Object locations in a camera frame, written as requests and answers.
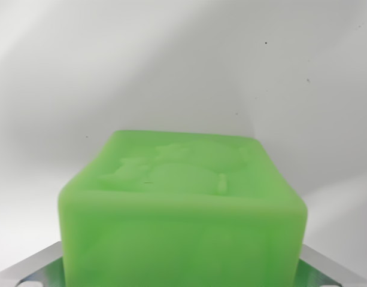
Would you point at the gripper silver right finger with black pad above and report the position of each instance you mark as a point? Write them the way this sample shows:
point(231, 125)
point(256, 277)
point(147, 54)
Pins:
point(321, 270)

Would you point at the green cube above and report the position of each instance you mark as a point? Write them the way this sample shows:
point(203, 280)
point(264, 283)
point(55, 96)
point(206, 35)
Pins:
point(183, 221)

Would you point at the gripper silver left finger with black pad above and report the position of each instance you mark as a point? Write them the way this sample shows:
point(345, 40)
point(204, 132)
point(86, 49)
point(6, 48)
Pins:
point(39, 266)

